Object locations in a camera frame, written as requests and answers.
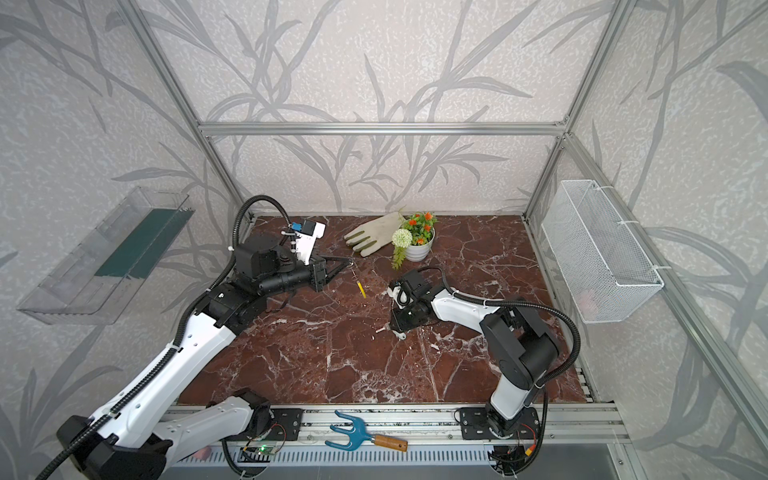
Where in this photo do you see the left green circuit board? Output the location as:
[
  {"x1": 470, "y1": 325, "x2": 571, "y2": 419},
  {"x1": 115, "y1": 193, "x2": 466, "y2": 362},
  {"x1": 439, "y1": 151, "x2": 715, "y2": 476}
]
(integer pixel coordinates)
[{"x1": 236, "y1": 444, "x2": 284, "y2": 465}]

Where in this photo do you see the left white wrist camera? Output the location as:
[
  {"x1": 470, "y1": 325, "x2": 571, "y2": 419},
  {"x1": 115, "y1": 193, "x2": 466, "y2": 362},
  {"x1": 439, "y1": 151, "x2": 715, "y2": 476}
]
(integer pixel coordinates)
[{"x1": 290, "y1": 220, "x2": 326, "y2": 265}]

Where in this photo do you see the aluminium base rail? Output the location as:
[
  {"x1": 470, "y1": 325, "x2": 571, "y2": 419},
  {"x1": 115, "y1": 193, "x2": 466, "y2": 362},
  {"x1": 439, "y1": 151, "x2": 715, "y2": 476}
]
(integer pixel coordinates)
[{"x1": 268, "y1": 403, "x2": 630, "y2": 447}]

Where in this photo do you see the white wire mesh basket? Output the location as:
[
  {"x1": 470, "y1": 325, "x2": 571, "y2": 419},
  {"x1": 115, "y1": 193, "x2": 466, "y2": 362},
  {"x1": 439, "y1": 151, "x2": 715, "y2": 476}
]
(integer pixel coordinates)
[{"x1": 542, "y1": 180, "x2": 664, "y2": 324}]

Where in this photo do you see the right circuit board with wires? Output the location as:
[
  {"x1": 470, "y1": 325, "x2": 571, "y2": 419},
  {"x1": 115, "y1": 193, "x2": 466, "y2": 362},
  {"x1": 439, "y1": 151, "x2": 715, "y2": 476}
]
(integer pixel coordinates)
[{"x1": 488, "y1": 445, "x2": 538, "y2": 476}]

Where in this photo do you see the white pot with flowers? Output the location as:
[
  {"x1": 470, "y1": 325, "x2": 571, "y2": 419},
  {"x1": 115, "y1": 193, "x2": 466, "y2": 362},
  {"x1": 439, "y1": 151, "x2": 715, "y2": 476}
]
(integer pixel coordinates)
[{"x1": 391, "y1": 212, "x2": 437, "y2": 270}]

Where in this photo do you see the left black arm cable conduit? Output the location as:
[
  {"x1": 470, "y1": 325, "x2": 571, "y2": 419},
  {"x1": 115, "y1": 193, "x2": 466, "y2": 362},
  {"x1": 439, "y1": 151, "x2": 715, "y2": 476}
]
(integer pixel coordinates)
[{"x1": 35, "y1": 194, "x2": 292, "y2": 480}]

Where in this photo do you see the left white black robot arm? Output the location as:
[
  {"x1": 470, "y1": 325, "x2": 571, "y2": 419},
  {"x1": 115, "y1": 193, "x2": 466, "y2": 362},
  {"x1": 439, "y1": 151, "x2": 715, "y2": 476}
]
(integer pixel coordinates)
[{"x1": 39, "y1": 231, "x2": 352, "y2": 479}]

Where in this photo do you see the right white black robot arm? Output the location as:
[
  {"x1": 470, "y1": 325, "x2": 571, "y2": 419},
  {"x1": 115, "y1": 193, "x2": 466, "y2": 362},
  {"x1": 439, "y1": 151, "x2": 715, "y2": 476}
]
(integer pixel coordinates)
[{"x1": 387, "y1": 269, "x2": 580, "y2": 440}]

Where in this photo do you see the blue hand rake wooden handle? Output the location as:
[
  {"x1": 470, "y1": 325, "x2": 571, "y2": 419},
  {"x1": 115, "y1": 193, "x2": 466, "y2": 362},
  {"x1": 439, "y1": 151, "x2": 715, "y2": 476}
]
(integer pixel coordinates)
[{"x1": 325, "y1": 410, "x2": 409, "y2": 453}]

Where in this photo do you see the beige gardening glove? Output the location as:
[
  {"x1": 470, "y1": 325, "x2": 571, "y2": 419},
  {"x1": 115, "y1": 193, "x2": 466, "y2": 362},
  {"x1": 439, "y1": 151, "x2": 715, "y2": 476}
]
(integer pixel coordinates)
[{"x1": 344, "y1": 212, "x2": 404, "y2": 257}]

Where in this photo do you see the clear plastic wall shelf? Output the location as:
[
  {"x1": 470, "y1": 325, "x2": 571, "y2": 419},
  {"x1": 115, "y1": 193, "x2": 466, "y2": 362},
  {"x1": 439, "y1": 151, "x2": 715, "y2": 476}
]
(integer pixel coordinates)
[{"x1": 17, "y1": 187, "x2": 194, "y2": 325}]

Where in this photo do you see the purple trowel pink handle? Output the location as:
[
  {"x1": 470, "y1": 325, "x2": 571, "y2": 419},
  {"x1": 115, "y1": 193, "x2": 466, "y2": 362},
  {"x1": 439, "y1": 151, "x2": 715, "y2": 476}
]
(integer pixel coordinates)
[{"x1": 191, "y1": 446, "x2": 212, "y2": 461}]

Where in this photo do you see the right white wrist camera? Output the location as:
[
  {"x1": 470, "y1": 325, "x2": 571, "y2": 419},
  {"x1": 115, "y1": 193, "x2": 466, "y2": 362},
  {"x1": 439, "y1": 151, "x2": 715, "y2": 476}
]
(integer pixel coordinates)
[{"x1": 387, "y1": 281, "x2": 413, "y2": 309}]

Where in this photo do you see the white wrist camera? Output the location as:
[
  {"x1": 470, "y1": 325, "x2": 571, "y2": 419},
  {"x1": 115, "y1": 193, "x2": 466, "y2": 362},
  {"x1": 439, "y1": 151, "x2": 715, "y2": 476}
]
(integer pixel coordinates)
[
  {"x1": 387, "y1": 281, "x2": 413, "y2": 309},
  {"x1": 290, "y1": 220, "x2": 326, "y2": 265}
]

